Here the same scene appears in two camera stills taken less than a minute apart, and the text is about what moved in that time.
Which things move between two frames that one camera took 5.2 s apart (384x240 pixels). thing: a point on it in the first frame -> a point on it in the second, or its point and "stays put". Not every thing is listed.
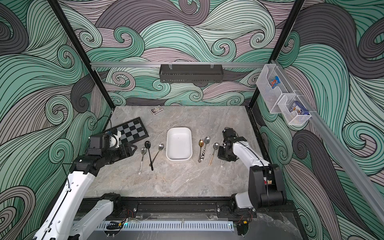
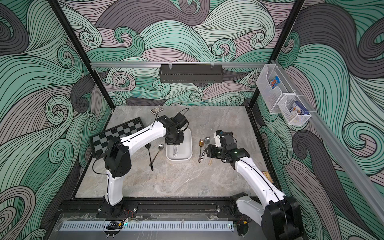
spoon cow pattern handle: [206, 140] stays put
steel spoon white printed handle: [143, 151] -> [175, 150]
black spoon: [147, 145] stays put
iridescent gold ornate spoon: [201, 143] stays put
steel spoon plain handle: [160, 147] stays put
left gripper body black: [115, 154] -> [177, 139]
